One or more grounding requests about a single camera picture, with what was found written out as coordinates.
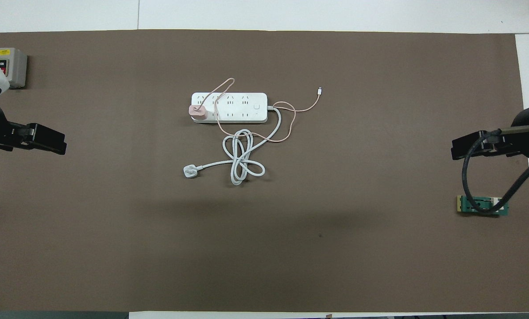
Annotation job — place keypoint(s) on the pink charger plug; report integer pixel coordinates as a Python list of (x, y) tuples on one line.
[(198, 112)]

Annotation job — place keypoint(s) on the white power strip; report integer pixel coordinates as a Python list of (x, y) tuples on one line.
[(240, 107)]

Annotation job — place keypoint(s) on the brown table mat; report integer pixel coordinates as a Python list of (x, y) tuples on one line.
[(335, 248)]

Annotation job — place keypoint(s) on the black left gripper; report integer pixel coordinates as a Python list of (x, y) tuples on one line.
[(18, 135)]

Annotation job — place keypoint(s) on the grey on-off switch box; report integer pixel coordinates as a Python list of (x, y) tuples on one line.
[(16, 66)]

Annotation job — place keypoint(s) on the green circuit board connector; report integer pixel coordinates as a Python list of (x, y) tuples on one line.
[(474, 204)]

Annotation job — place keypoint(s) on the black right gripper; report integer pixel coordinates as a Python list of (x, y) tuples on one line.
[(514, 146)]

